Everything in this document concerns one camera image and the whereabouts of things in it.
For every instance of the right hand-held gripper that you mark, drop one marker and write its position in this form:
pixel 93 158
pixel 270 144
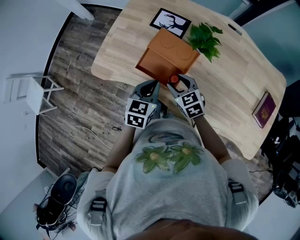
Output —
pixel 191 104

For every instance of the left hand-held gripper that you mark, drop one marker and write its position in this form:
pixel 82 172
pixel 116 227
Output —
pixel 140 114

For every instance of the orange wooden drawer box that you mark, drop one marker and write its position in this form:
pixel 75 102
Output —
pixel 171 47

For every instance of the person's left forearm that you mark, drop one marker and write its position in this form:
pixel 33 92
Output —
pixel 119 150

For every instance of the person's right forearm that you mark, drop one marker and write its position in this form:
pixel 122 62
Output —
pixel 211 138

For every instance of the grey trousers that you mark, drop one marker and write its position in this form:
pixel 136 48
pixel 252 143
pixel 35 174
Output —
pixel 175 116

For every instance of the green potted plant white pot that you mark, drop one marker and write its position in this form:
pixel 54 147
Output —
pixel 204 39

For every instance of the black framed deer picture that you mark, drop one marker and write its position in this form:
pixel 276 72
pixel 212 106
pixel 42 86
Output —
pixel 159 20

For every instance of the dark red book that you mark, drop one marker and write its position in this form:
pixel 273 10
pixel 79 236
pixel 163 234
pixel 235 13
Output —
pixel 263 110

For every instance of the grey flower print shirt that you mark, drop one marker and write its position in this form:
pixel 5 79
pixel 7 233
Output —
pixel 164 194

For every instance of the black office chair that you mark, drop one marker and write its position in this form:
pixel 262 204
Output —
pixel 291 98

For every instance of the white stool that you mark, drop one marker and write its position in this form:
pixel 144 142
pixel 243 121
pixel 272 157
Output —
pixel 35 96

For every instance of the black framed window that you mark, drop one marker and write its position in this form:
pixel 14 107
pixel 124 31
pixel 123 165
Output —
pixel 269 11

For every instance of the black equipment pile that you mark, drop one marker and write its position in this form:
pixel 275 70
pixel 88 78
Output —
pixel 283 164

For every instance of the black headset device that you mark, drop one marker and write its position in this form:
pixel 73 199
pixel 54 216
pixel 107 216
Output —
pixel 65 187

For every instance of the white wall pipe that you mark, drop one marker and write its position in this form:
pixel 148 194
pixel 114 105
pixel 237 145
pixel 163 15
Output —
pixel 79 9

